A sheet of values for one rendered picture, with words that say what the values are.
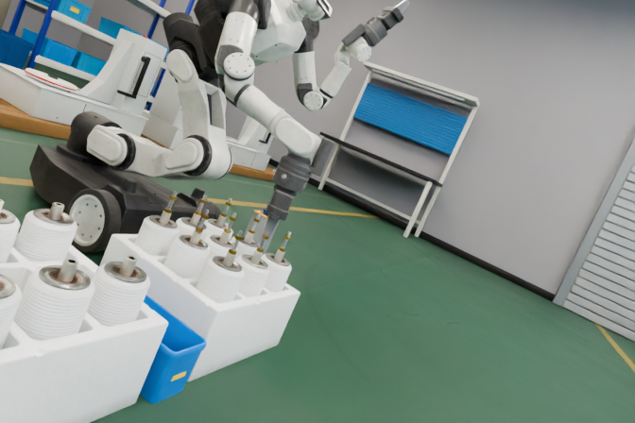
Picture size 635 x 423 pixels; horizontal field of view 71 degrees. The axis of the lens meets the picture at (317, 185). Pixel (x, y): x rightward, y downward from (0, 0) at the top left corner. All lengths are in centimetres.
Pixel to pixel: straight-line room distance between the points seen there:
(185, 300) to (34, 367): 41
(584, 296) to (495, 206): 139
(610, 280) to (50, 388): 569
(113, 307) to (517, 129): 567
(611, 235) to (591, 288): 64
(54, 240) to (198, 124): 74
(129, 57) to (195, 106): 197
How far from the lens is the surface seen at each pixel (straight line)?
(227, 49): 124
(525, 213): 604
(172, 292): 113
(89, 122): 199
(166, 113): 395
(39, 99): 312
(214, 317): 105
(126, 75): 355
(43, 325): 81
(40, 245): 104
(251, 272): 117
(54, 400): 87
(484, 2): 675
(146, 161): 175
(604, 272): 601
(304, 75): 180
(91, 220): 157
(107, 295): 87
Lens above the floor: 61
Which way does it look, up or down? 5 degrees down
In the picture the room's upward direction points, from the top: 24 degrees clockwise
